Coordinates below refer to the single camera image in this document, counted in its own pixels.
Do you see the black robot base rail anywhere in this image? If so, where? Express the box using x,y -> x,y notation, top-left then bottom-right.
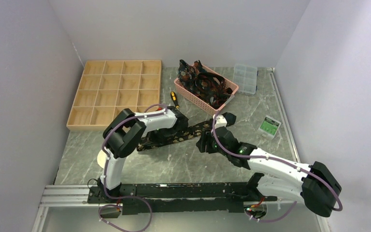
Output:
87,182 -> 277,215

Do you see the pile of patterned ties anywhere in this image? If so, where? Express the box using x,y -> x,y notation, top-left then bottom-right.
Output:
178,59 -> 232,109

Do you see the clear plastic organizer box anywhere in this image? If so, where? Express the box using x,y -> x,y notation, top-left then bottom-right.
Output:
233,64 -> 258,95

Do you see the upper black yellow screwdriver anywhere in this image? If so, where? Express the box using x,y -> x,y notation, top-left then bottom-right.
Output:
170,91 -> 179,110

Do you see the black gold patterned tie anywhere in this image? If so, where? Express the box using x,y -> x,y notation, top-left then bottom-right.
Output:
136,116 -> 213,152

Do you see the white tape roll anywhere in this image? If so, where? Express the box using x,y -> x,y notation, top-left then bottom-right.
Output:
97,150 -> 108,169

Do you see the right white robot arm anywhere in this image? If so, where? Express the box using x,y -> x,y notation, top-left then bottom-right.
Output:
196,127 -> 343,218

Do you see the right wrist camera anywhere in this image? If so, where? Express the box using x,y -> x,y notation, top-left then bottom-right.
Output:
213,115 -> 227,129

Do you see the wooden compartment tray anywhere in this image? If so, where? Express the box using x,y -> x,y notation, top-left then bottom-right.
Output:
67,60 -> 162,131

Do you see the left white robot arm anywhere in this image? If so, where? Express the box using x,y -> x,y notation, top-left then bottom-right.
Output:
98,105 -> 188,203

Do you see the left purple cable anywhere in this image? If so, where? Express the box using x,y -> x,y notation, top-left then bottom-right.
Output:
98,103 -> 169,232

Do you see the purple cable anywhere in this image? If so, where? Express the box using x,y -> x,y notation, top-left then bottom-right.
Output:
211,110 -> 343,223
98,103 -> 169,232

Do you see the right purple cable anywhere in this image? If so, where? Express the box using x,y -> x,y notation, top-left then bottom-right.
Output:
211,110 -> 343,223

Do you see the pink plastic basket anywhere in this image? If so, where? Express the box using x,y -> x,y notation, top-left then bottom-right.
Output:
174,60 -> 239,115

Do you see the green screw bit box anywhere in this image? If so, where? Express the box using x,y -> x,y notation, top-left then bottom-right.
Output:
257,115 -> 282,140

